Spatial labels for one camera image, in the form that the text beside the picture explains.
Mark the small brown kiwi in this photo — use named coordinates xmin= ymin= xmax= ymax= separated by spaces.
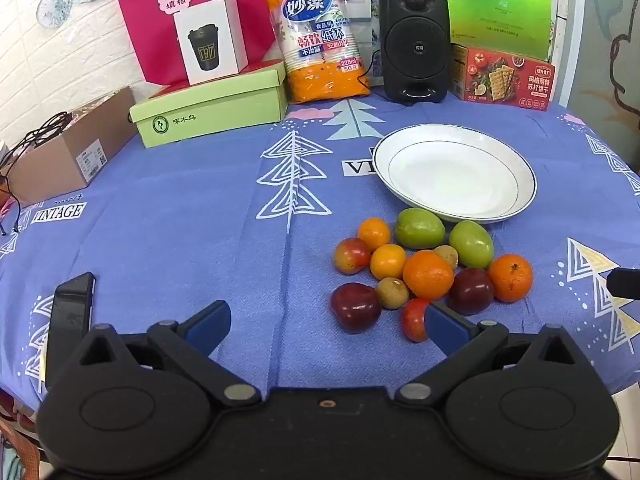
xmin=434 ymin=245 xmax=459 ymax=272
xmin=375 ymin=277 xmax=411 ymax=310

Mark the green fruit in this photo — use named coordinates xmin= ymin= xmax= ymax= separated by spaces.
xmin=395 ymin=208 xmax=446 ymax=250
xmin=448 ymin=220 xmax=495 ymax=269

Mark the blue printed tablecloth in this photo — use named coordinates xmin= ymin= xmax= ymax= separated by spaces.
xmin=0 ymin=95 xmax=640 ymax=411

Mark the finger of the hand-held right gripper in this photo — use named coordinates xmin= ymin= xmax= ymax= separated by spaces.
xmin=606 ymin=267 xmax=640 ymax=301

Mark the orange with green stem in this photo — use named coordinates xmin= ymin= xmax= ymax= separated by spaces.
xmin=488 ymin=254 xmax=534 ymax=303

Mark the black smartphone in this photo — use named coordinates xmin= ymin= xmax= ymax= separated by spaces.
xmin=47 ymin=272 xmax=96 ymax=391

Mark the red striped fabric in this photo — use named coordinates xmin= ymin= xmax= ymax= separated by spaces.
xmin=0 ymin=387 xmax=51 ymax=480

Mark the pink paper bag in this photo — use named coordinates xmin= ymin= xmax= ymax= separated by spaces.
xmin=107 ymin=0 xmax=273 ymax=85

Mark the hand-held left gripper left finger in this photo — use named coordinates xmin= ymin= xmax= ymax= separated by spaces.
xmin=64 ymin=300 xmax=263 ymax=408

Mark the white plate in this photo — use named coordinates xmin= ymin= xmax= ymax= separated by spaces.
xmin=372 ymin=124 xmax=538 ymax=225

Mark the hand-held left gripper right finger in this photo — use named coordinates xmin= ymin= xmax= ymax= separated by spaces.
xmin=395 ymin=301 xmax=587 ymax=408

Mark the orange paper cup package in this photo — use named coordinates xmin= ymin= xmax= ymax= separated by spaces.
xmin=266 ymin=0 xmax=372 ymax=105

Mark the white cup box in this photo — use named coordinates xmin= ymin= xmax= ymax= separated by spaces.
xmin=173 ymin=0 xmax=249 ymax=86

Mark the red yellow plum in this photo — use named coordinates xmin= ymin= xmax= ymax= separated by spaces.
xmin=333 ymin=237 xmax=373 ymax=275
xmin=402 ymin=298 xmax=432 ymax=343

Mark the dark red plum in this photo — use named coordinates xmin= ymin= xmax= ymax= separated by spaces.
xmin=330 ymin=282 xmax=383 ymax=334
xmin=447 ymin=267 xmax=496 ymax=316

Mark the small orange kumquat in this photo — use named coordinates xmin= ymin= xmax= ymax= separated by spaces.
xmin=370 ymin=243 xmax=407 ymax=281
xmin=358 ymin=217 xmax=392 ymax=251

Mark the green gift box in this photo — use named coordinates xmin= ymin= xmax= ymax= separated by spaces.
xmin=440 ymin=0 xmax=557 ymax=61

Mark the black cable bundle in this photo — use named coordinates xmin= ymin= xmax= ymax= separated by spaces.
xmin=0 ymin=110 xmax=74 ymax=236

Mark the red cracker box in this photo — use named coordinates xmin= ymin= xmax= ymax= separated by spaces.
xmin=450 ymin=43 xmax=557 ymax=112

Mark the brown cardboard box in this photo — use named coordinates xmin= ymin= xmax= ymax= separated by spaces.
xmin=5 ymin=86 xmax=138 ymax=208

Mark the black speaker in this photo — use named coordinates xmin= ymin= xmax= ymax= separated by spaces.
xmin=378 ymin=0 xmax=452 ymax=106

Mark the black speaker cable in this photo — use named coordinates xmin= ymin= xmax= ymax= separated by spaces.
xmin=357 ymin=48 xmax=384 ymax=94

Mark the green shoe box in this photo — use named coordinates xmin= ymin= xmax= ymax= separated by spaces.
xmin=129 ymin=67 xmax=289 ymax=149

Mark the large orange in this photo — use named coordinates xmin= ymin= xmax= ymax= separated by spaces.
xmin=402 ymin=250 xmax=455 ymax=301

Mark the translucent round fan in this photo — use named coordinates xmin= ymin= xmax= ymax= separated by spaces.
xmin=37 ymin=0 xmax=77 ymax=29

